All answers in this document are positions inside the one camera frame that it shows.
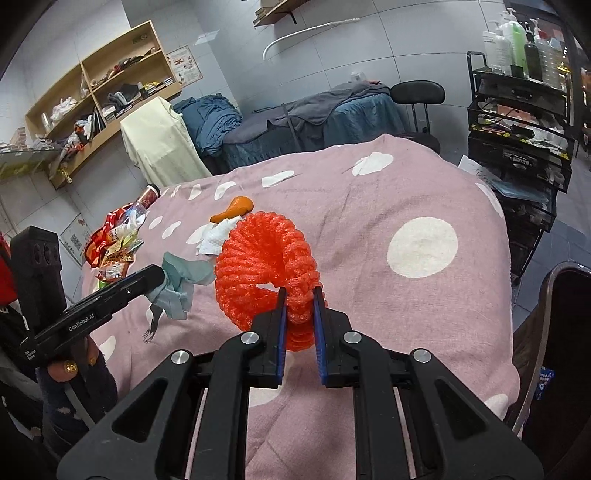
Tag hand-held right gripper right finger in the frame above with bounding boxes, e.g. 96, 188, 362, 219
314, 286, 544, 480

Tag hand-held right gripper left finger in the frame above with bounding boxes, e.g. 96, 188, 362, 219
56, 286, 288, 480

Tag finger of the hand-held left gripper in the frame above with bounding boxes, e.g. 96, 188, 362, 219
98, 264, 168, 315

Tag teal cloth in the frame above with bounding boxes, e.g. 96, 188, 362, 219
148, 251, 216, 322

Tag red foam fruit net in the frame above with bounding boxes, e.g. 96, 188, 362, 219
215, 209, 322, 352

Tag blue snack packet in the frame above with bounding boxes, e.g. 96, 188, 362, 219
536, 366, 557, 402

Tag dark brown trash bin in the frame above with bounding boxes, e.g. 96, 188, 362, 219
502, 260, 591, 480

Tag person's left hand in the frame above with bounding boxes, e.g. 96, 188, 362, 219
46, 338, 101, 384

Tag yellow snack packet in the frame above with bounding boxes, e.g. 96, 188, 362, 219
95, 239, 145, 282

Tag person's red garment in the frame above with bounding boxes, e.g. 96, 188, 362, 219
0, 233, 22, 308

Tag pile of snack wrappers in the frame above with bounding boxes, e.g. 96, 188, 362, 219
85, 210, 139, 269

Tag plastic bottle with red label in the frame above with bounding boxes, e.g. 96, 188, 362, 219
117, 185, 160, 241

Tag white crumpled tissue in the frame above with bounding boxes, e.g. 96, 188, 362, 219
195, 217, 238, 256

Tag glass display case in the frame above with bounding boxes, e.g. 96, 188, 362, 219
0, 141, 70, 186

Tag pink white-dotted blanket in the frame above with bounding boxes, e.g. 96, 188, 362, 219
81, 133, 521, 480

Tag cream cloth covered chair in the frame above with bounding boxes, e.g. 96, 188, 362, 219
120, 96, 213, 188

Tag blue bedding pile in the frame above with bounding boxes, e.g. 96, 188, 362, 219
172, 94, 244, 156

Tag massage bed grey blue covers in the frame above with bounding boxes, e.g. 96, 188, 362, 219
222, 95, 413, 172

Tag grey bed blanket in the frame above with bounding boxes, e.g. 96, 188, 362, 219
252, 82, 394, 136

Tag white paper sheet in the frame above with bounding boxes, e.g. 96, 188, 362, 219
457, 154, 496, 186

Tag wooden shelf unit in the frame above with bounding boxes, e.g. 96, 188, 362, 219
24, 20, 184, 191

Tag black chair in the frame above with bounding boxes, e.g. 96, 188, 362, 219
390, 80, 447, 154

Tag black mesh storage cart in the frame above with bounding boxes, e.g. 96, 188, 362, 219
466, 50, 578, 286

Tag bottles on cart top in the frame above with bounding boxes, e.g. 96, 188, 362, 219
482, 8, 514, 75

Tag dark pump bottle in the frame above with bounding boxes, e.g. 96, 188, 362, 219
523, 31, 542, 80

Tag green pump bottle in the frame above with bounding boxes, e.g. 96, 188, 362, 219
509, 19, 528, 77

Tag clear plastic pump bottle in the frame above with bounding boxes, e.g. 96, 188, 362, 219
536, 18, 568, 89

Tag wall notice sheet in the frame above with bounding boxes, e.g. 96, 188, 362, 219
59, 213, 99, 267

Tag grey wrist strap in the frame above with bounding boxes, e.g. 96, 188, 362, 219
59, 378, 101, 426

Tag wall poster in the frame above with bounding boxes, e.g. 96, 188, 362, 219
165, 45, 204, 86

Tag white curved wall rail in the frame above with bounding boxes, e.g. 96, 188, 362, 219
262, 16, 361, 61

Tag wooden wall shelf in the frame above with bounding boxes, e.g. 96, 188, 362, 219
252, 0, 311, 27

